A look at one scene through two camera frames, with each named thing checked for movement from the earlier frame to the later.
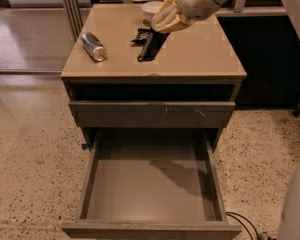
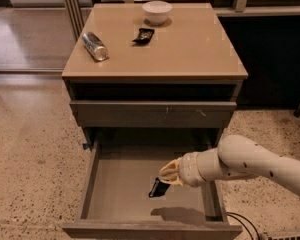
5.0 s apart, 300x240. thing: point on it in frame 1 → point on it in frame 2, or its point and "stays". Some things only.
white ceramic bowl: x=149 y=9 stays
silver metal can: x=93 y=47 stays
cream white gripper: x=194 y=2 → x=189 y=169
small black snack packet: x=141 y=37 stays
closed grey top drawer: x=153 y=114 stays
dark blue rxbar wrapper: x=151 y=41 → x=159 y=188
